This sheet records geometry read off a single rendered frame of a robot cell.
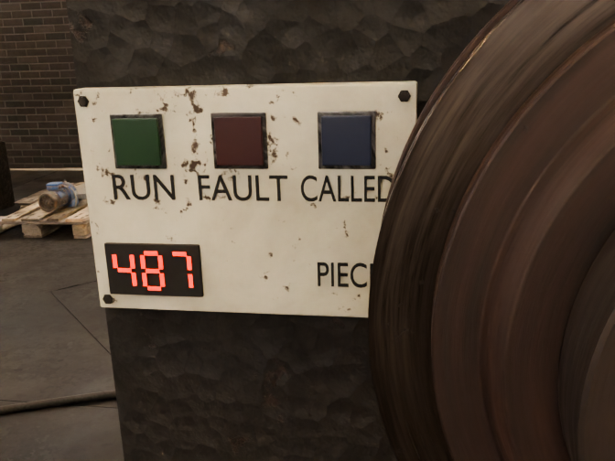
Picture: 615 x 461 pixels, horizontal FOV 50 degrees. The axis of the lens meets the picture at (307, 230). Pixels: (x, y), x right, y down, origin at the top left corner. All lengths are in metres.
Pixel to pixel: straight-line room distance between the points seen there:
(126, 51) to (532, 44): 0.32
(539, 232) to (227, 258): 0.27
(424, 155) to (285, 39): 0.19
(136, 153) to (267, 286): 0.14
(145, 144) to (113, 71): 0.07
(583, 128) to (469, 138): 0.05
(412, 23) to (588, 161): 0.21
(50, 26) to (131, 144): 6.92
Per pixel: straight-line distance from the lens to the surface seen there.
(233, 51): 0.51
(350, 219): 0.49
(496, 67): 0.34
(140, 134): 0.51
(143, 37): 0.53
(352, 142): 0.47
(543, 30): 0.34
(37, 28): 7.51
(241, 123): 0.49
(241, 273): 0.52
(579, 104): 0.33
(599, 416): 0.31
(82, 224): 4.76
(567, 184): 0.32
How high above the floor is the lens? 1.27
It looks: 16 degrees down
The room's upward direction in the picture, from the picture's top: 2 degrees counter-clockwise
